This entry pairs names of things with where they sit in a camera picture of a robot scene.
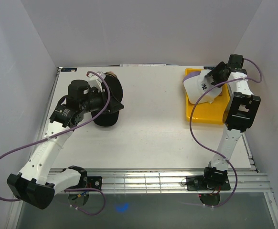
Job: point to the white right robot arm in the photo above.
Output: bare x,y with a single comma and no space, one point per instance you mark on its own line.
237,118

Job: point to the lavender baseball cap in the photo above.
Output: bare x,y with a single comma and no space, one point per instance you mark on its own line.
191,75

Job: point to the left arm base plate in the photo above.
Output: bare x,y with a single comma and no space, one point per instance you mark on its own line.
94,182

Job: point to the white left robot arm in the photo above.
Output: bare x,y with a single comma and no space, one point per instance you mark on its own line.
32,184

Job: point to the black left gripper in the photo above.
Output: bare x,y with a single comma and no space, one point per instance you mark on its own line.
113,105

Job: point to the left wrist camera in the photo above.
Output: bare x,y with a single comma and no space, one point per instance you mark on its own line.
95,81

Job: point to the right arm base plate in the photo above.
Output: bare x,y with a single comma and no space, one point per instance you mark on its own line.
198,183

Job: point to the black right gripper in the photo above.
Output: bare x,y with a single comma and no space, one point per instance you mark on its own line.
214,72

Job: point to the black baseball cap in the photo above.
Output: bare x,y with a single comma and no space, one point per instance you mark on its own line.
110,116

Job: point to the white baseball cap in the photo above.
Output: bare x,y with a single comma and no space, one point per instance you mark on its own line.
198,85

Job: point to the aluminium frame rail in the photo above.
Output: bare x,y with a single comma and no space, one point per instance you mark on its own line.
172,181

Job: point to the beige baseball cap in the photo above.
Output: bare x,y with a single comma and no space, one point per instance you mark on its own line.
111,74

